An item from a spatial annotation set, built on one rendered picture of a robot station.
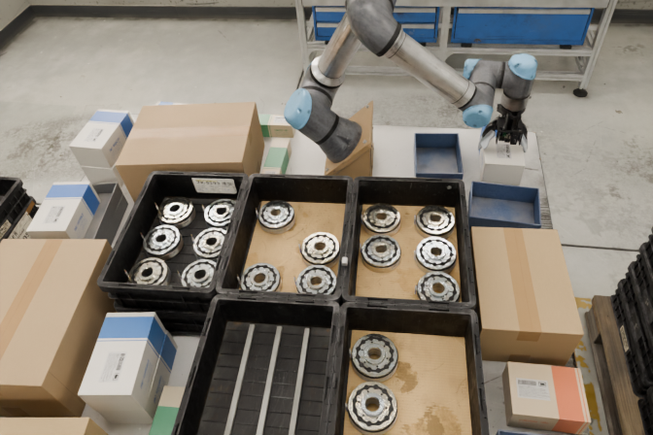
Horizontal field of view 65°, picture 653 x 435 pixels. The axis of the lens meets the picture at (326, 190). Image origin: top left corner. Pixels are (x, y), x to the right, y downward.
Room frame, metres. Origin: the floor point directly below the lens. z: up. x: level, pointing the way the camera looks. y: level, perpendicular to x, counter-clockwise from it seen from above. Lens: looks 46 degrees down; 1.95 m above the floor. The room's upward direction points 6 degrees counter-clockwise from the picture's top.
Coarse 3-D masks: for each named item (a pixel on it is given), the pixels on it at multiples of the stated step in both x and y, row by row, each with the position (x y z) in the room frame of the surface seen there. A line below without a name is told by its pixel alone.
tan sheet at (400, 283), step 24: (408, 216) 0.93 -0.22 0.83; (360, 240) 0.86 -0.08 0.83; (408, 240) 0.84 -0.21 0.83; (456, 240) 0.83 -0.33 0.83; (360, 264) 0.78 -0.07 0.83; (408, 264) 0.77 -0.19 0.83; (456, 264) 0.75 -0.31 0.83; (360, 288) 0.71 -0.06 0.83; (384, 288) 0.70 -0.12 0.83; (408, 288) 0.69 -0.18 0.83
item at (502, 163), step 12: (480, 132) 1.31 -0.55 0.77; (492, 144) 1.21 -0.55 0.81; (504, 144) 1.20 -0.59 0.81; (516, 144) 1.20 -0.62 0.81; (480, 156) 1.22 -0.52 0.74; (492, 156) 1.15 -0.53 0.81; (504, 156) 1.14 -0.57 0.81; (516, 156) 1.14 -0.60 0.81; (480, 168) 1.18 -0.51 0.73; (492, 168) 1.12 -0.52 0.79; (504, 168) 1.11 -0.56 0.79; (516, 168) 1.10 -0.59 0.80; (492, 180) 1.12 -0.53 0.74; (504, 180) 1.11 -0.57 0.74; (516, 180) 1.10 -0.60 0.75
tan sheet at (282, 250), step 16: (304, 208) 1.00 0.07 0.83; (320, 208) 0.99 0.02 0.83; (336, 208) 0.99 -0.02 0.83; (256, 224) 0.96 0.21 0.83; (304, 224) 0.94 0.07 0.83; (320, 224) 0.93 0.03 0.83; (336, 224) 0.93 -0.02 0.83; (256, 240) 0.90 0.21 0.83; (272, 240) 0.89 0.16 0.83; (288, 240) 0.89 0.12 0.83; (256, 256) 0.84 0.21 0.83; (272, 256) 0.84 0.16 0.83; (288, 256) 0.83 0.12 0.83; (288, 272) 0.78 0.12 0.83; (336, 272) 0.77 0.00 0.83; (240, 288) 0.75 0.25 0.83; (288, 288) 0.73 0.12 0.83
